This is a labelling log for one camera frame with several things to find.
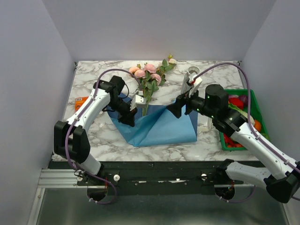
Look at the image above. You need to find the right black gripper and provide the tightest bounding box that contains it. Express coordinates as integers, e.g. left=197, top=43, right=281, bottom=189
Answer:
left=165, top=84, right=217, bottom=119

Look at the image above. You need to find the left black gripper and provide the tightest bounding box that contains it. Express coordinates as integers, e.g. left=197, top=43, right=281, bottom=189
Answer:
left=107, top=97, right=138, bottom=128

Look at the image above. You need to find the blue wrapping paper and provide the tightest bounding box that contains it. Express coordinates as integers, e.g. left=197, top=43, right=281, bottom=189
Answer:
left=108, top=105, right=198, bottom=147

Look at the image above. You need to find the pink flower bouquet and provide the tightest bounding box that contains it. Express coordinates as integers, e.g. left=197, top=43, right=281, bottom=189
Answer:
left=129, top=63, right=168, bottom=116

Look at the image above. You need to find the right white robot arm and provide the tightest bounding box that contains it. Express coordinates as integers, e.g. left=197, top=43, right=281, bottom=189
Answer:
left=166, top=84, right=300, bottom=203

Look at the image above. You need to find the white ceramic vase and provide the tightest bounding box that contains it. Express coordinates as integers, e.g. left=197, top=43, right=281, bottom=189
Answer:
left=180, top=66, right=200, bottom=94

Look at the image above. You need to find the orange packet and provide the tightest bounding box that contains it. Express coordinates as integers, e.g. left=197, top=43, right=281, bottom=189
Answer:
left=75, top=97, right=88, bottom=112

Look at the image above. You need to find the red pepper toy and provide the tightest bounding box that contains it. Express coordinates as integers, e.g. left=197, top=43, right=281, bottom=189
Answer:
left=229, top=97, right=244, bottom=110

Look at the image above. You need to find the red chili toy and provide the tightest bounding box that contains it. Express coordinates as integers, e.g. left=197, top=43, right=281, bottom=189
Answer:
left=223, top=134, right=244, bottom=148

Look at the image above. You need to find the purple onion toy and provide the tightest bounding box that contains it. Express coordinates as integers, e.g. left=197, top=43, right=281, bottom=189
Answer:
left=238, top=95, right=248, bottom=105

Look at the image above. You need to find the green lettuce toy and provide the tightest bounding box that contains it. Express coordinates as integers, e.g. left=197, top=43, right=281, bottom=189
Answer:
left=228, top=103, right=255, bottom=126

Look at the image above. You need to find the green plastic basket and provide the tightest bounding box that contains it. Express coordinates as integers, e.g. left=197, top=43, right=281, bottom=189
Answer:
left=219, top=89, right=268, bottom=151

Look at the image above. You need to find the orange pumpkin toy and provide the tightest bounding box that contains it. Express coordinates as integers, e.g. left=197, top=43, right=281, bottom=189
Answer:
left=254, top=120, right=262, bottom=132

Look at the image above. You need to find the green pepper toy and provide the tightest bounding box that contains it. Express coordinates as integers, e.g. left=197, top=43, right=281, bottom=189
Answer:
left=261, top=133, right=270, bottom=140

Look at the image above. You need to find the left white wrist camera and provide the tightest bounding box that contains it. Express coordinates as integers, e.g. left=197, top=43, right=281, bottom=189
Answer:
left=130, top=90, right=146, bottom=110

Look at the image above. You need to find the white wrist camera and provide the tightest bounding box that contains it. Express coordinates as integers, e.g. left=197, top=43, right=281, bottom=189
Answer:
left=130, top=90, right=146, bottom=110
left=183, top=72, right=203, bottom=97

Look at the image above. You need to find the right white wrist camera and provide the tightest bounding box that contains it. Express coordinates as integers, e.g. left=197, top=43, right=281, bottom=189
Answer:
left=183, top=72, right=203, bottom=97

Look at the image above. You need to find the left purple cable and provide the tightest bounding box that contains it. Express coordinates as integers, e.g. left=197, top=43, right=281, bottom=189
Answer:
left=65, top=68, right=143, bottom=205

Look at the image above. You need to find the aluminium rail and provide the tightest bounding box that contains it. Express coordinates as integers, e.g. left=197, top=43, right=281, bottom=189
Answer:
left=25, top=168, right=80, bottom=225

